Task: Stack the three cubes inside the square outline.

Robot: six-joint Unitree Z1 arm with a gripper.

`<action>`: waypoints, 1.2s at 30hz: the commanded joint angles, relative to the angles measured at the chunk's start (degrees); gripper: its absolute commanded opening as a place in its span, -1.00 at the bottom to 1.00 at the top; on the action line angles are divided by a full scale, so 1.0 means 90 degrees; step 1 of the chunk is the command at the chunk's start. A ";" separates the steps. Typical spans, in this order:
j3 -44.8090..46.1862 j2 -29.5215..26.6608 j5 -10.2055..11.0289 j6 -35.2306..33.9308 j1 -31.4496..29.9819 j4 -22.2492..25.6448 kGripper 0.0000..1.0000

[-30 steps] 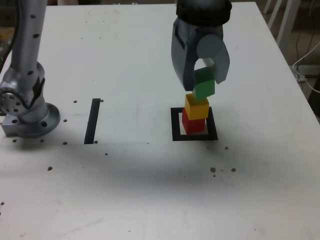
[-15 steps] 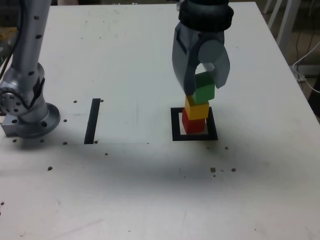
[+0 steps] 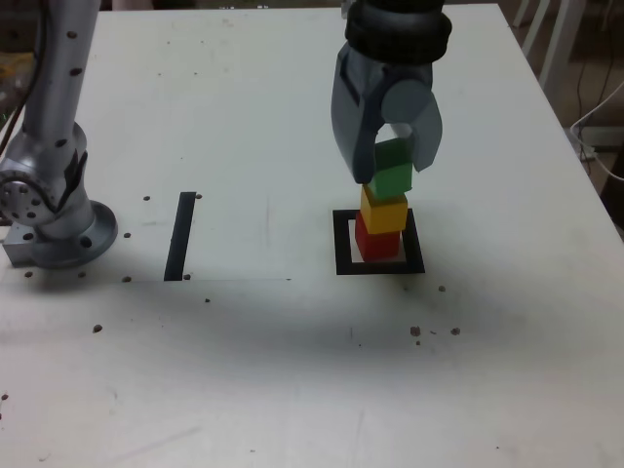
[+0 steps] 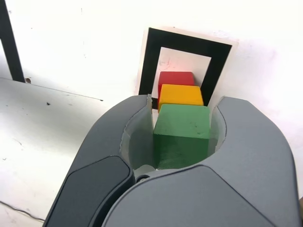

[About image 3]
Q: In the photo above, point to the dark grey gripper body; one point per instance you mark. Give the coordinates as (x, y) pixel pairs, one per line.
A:
(409, 70)

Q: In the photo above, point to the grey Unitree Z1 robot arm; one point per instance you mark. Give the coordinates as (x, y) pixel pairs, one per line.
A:
(49, 146)

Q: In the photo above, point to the red cube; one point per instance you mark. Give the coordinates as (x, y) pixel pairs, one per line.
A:
(375, 246)

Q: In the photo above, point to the black tape square outline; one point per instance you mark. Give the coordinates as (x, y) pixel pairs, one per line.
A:
(341, 253)

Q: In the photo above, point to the green cube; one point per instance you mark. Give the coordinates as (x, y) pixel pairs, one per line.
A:
(392, 180)

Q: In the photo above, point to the yellow background object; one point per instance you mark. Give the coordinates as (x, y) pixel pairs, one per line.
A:
(14, 68)

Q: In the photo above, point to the thin white furniture leg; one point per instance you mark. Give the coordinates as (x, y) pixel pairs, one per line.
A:
(521, 12)

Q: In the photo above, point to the yellow cube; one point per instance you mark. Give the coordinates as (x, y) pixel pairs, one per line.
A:
(385, 214)

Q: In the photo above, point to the white furniture frame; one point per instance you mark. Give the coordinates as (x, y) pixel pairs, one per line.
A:
(556, 44)

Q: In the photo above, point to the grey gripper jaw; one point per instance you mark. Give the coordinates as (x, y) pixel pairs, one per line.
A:
(353, 122)
(414, 105)

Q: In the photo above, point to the black tape strip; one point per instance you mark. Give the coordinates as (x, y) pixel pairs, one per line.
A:
(179, 239)

